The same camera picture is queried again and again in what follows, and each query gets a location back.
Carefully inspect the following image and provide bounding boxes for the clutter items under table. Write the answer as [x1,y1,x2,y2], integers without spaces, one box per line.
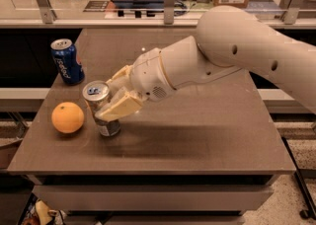
[18,200,66,225]

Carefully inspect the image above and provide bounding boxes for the orange fruit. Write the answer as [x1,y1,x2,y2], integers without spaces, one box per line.
[51,102,84,134]

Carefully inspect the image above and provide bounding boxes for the right metal railing post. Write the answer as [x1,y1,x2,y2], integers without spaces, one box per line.
[280,0,304,25]

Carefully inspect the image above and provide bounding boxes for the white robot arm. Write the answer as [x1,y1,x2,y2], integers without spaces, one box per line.
[95,6,316,121]

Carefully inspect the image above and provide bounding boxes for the metal railing post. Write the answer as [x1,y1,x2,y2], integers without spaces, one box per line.
[164,0,175,25]
[36,0,56,24]
[280,0,304,25]

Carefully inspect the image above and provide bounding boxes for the silver redbull can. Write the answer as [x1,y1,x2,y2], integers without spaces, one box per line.
[82,80,120,137]

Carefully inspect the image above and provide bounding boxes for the blue pepsi can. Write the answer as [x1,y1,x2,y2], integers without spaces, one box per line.
[50,38,85,85]

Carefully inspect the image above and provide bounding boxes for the left metal railing post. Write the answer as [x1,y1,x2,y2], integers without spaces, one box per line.
[36,0,56,24]

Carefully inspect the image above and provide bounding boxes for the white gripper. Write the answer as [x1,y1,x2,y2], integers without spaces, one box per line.
[95,48,176,121]

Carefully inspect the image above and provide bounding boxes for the middle metal railing post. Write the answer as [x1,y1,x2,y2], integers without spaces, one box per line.
[164,0,175,25]

